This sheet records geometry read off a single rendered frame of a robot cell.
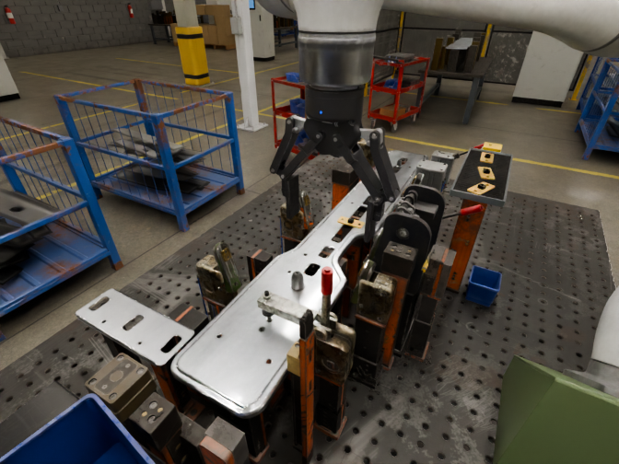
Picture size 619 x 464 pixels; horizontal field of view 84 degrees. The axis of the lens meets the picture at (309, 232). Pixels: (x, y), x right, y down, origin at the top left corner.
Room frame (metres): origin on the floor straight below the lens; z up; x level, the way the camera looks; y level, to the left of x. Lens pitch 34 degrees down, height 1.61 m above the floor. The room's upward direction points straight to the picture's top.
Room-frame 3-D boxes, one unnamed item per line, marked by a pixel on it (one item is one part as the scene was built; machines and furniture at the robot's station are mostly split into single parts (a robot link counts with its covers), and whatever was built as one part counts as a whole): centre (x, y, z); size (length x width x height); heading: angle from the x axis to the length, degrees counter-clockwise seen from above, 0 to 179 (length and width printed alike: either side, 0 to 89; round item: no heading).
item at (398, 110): (5.13, -1.23, 0.49); 0.81 x 0.46 x 0.97; 138
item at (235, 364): (0.96, -0.14, 1.00); 1.38 x 0.22 x 0.02; 151
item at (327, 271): (0.46, -0.03, 1.13); 0.04 x 0.02 x 0.16; 151
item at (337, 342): (0.45, -0.05, 0.88); 0.07 x 0.06 x 0.35; 61
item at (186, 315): (0.56, 0.29, 0.84); 0.11 x 0.10 x 0.28; 61
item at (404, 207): (0.75, -0.27, 0.94); 0.18 x 0.13 x 0.49; 151
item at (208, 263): (0.68, 0.24, 0.87); 0.12 x 0.09 x 0.35; 61
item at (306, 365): (0.37, 0.00, 0.95); 0.03 x 0.01 x 0.50; 151
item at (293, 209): (0.50, 0.03, 1.34); 0.03 x 0.01 x 0.07; 151
